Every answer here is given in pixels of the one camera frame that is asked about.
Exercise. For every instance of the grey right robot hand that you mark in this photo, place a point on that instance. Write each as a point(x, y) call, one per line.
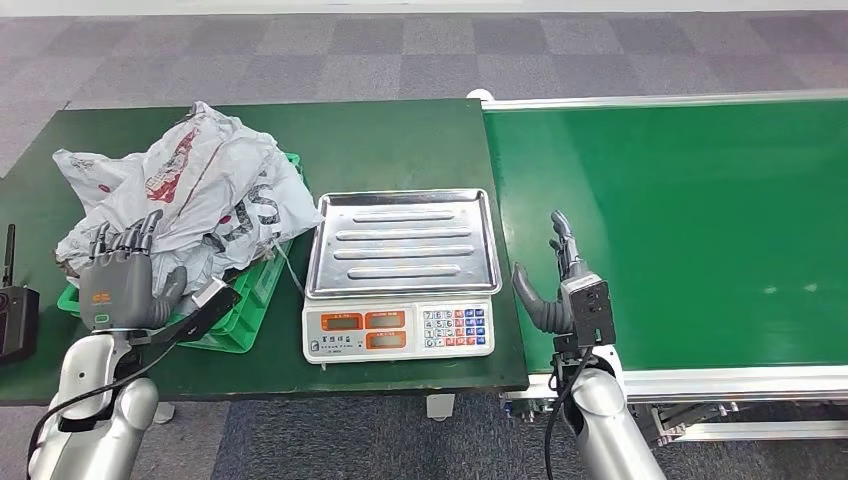
point(546, 314)

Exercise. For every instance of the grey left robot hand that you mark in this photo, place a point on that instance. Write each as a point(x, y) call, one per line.
point(116, 291)

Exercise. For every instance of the grey courier bag red stamp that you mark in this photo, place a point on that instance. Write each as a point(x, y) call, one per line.
point(192, 166)

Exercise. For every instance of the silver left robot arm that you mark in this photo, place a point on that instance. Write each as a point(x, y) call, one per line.
point(86, 397)

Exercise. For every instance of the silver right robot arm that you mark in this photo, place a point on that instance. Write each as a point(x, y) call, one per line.
point(609, 430)

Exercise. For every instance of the black radio device with antenna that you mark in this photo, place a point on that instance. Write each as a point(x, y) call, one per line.
point(16, 324)

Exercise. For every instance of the green plastic basket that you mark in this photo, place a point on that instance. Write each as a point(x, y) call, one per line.
point(245, 311)

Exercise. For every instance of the white table foot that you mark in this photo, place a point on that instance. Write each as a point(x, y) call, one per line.
point(164, 412)
point(440, 406)

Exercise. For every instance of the green belt conveyor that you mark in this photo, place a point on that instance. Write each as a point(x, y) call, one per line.
point(662, 232)

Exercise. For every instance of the electronic scale with steel tray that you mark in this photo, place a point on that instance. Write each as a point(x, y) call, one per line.
point(404, 252)

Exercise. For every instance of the grey courier bag black letters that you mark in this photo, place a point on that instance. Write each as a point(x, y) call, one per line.
point(265, 212)

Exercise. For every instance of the dark green table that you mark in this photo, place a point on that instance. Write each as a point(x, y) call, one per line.
point(384, 146)

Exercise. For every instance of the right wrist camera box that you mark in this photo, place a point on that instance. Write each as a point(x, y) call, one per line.
point(590, 308)

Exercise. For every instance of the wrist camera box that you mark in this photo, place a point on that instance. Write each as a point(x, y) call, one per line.
point(199, 311)
point(590, 308)

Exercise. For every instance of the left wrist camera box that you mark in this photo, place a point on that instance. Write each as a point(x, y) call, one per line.
point(199, 311)

